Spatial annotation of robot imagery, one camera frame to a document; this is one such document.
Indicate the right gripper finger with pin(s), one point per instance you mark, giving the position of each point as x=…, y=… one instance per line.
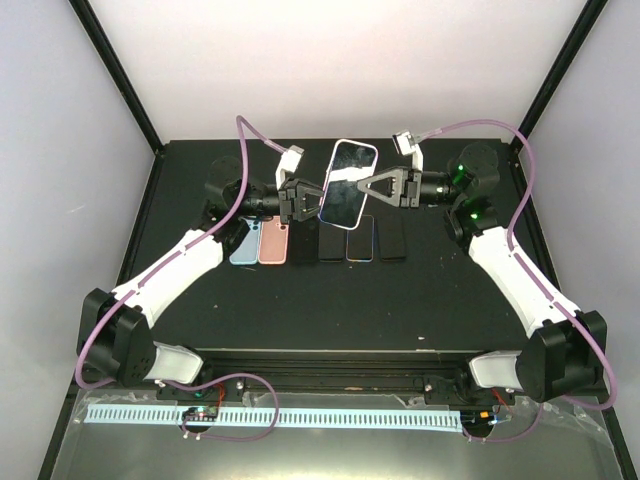
x=390, y=195
x=391, y=176

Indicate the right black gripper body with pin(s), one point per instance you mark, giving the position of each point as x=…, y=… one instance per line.
x=413, y=198

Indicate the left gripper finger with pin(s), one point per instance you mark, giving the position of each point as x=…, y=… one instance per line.
x=305, y=209
x=303, y=188

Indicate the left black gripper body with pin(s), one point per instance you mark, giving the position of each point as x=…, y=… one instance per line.
x=287, y=200

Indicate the black phone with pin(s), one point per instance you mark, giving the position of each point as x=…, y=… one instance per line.
x=303, y=242

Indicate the black phone case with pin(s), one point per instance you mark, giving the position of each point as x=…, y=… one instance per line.
x=331, y=243

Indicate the pink cased phone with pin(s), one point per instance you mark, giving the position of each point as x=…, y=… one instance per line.
x=360, y=241
x=343, y=203

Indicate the blue cased phone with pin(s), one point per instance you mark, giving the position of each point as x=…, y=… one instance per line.
x=391, y=239

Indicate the pink phone case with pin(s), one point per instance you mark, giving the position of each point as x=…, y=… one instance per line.
x=273, y=244

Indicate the blue phone case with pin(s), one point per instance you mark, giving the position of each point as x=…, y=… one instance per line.
x=248, y=251

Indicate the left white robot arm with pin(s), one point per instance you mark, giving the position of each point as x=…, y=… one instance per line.
x=116, y=331

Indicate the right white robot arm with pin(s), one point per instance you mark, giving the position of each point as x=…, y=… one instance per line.
x=564, y=351

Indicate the left small circuit board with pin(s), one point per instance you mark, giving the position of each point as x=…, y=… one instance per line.
x=200, y=414

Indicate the small circuit board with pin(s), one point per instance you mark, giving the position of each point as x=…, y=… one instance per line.
x=480, y=418
x=200, y=414

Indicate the right small circuit board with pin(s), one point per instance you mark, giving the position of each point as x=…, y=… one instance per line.
x=480, y=418

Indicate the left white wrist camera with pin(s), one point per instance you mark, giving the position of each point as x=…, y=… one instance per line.
x=288, y=164

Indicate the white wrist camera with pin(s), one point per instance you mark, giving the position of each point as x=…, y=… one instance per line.
x=407, y=145
x=288, y=164

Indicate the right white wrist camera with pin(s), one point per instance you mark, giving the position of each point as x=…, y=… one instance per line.
x=407, y=145

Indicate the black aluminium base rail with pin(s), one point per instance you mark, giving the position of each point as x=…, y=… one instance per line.
x=442, y=378

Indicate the left black frame post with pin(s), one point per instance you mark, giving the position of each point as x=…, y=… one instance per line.
x=98, y=37

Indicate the black frame post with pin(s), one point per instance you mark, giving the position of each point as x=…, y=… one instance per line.
x=578, y=34
x=98, y=37

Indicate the right black frame post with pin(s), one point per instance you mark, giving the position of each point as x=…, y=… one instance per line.
x=578, y=34

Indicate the white slotted cable duct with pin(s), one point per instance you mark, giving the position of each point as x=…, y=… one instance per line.
x=302, y=418

